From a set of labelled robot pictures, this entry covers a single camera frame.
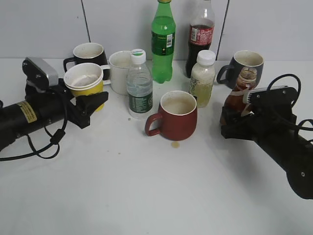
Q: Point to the white ceramic mug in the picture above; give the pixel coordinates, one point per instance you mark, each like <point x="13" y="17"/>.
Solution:
<point x="119" y="63"/>

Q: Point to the brown coffee bottle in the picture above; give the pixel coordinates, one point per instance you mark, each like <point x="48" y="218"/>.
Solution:
<point x="246" y="81"/>

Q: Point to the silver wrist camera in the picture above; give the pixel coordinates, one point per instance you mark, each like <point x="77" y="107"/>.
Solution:
<point x="39" y="74"/>
<point x="247" y="96"/>

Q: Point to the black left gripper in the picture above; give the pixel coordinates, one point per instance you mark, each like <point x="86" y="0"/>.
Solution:
<point x="86" y="105"/>

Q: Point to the clear water bottle green label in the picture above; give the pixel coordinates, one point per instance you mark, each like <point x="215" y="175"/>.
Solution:
<point x="139" y="84"/>

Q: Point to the cola bottle red label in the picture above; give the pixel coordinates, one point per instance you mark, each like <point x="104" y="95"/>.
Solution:
<point x="201" y="30"/>

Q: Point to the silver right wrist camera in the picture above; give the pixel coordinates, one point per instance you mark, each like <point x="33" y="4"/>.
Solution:
<point x="247" y="96"/>

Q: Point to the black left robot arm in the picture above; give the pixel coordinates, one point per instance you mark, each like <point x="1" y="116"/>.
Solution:
<point x="39" y="110"/>

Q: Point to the yellow paper cup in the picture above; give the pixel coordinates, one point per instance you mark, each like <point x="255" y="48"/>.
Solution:
<point x="85" y="79"/>

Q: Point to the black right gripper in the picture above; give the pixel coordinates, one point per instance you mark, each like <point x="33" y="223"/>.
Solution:
<point x="267" y="107"/>

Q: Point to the white cap juice bottle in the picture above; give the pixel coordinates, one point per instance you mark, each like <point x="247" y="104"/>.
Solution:
<point x="202" y="77"/>

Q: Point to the green soda bottle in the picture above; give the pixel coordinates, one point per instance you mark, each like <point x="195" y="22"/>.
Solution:
<point x="163" y="42"/>

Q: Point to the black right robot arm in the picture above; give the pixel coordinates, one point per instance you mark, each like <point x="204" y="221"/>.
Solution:
<point x="293" y="153"/>

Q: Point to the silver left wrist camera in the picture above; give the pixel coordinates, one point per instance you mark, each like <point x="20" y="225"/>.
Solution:
<point x="39" y="74"/>

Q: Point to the red ceramic mug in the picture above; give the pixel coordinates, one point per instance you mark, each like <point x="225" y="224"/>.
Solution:
<point x="176" y="118"/>

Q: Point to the black ceramic mug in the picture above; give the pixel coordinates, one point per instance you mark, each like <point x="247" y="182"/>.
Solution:
<point x="87" y="53"/>

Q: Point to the dark blue ceramic mug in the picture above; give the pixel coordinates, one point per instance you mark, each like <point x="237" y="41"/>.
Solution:
<point x="228" y="74"/>

